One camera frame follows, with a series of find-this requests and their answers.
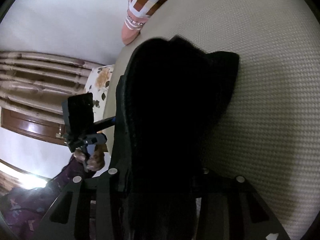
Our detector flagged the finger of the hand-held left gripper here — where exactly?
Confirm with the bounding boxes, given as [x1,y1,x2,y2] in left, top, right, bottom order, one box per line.
[92,116,117,131]

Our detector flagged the wooden baluster railing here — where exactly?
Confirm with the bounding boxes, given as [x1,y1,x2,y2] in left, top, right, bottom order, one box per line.
[0,51,105,120]

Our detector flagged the black pants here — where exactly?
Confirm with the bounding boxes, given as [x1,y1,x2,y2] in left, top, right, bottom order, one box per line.
[109,35,240,240]

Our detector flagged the brown wooden door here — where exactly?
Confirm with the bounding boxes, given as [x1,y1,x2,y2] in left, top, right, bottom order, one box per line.
[0,107,69,147]

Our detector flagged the white floral pillow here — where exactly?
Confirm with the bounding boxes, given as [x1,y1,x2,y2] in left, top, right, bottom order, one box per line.
[85,64,115,115]

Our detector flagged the person's left forearm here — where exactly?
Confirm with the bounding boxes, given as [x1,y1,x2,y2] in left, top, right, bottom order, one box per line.
[4,155,100,240]

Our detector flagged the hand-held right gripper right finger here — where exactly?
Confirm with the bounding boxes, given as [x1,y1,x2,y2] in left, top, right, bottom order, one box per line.
[193,167,291,240]

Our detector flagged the pink striped blanket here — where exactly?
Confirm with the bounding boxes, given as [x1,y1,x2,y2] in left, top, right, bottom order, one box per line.
[122,0,193,46]

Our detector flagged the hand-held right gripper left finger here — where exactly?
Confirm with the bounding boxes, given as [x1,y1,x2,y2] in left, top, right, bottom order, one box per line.
[32,167,121,240]

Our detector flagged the beige bed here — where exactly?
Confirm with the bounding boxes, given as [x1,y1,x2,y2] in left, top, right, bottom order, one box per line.
[102,0,320,240]

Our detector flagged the person's left hand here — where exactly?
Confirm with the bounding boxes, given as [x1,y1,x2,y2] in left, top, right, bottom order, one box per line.
[74,145,106,172]

